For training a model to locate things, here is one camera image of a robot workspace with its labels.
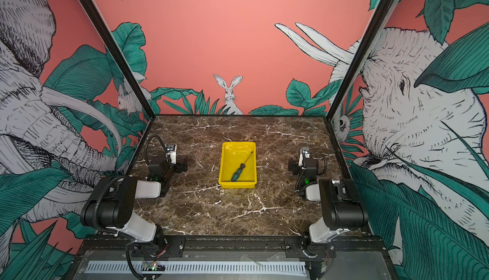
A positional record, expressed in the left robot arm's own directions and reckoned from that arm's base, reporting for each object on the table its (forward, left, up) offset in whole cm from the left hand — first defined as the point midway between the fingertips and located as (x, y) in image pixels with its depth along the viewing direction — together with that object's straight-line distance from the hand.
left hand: (177, 152), depth 95 cm
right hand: (-4, -63, 0) cm, 63 cm away
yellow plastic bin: (+3, -28, -9) cm, 29 cm away
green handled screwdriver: (-13, -29, -4) cm, 32 cm away
